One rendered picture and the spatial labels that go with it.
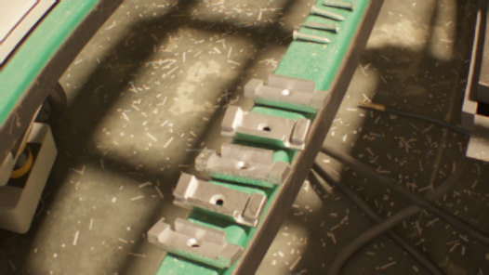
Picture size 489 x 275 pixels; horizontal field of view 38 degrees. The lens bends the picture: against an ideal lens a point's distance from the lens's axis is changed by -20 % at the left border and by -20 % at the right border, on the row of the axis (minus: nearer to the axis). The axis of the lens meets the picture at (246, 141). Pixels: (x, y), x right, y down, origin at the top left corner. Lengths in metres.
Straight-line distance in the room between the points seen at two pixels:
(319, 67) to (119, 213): 1.15
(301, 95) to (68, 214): 1.22
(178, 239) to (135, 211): 1.21
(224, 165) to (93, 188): 1.26
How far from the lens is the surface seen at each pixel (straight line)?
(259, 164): 0.47
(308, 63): 0.53
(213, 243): 0.43
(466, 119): 0.97
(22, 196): 1.58
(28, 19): 0.64
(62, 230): 1.65
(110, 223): 1.64
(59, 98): 1.78
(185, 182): 0.46
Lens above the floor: 1.20
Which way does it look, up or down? 44 degrees down
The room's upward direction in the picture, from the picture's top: 8 degrees counter-clockwise
